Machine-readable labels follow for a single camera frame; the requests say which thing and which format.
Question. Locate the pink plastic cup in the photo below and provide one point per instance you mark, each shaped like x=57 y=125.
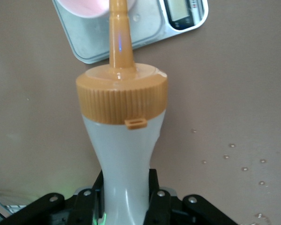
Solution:
x=84 y=9

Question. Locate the sauce bottle with orange cap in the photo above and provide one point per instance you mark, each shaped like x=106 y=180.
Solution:
x=121 y=152

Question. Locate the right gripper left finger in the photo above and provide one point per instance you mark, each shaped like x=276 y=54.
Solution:
x=84 y=206

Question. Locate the silver digital kitchen scale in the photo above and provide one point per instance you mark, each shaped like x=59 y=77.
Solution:
x=89 y=39

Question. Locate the brown table cover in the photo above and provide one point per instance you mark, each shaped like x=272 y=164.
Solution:
x=25 y=93

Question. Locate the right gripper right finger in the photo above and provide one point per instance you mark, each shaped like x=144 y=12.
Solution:
x=161 y=206

